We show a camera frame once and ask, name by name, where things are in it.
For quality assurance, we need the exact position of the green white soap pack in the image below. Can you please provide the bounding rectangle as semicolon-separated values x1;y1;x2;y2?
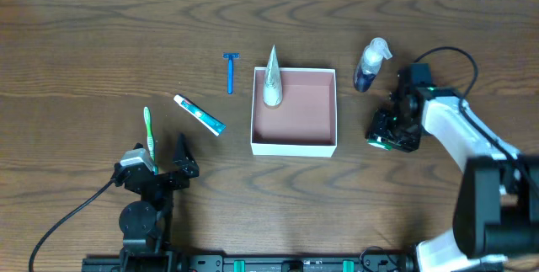
367;137;392;151

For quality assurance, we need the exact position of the clear spray bottle blue liquid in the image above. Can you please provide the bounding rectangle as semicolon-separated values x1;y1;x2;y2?
354;37;392;93

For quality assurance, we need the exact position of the white cream tube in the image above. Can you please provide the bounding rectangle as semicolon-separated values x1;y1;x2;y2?
263;45;283;109

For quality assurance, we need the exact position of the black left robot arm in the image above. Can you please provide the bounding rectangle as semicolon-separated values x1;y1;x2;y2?
111;134;200;272

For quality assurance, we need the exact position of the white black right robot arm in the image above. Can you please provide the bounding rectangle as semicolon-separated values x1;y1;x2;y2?
366;63;538;271

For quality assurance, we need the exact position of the green toothbrush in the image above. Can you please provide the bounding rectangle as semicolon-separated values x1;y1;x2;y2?
143;106;158;175

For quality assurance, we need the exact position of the white green toothpaste tube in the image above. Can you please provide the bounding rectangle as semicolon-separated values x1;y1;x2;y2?
173;94;226;136

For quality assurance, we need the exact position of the white cardboard box pink inside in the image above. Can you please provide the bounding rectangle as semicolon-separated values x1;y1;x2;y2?
250;67;338;157

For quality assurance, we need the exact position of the blue disposable razor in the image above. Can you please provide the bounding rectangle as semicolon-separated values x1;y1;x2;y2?
222;52;240;94

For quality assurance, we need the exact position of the black left camera cable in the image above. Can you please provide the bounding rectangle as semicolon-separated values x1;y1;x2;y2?
28;179;117;272

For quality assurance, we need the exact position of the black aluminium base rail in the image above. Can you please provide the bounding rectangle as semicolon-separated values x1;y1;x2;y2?
81;247;418;272

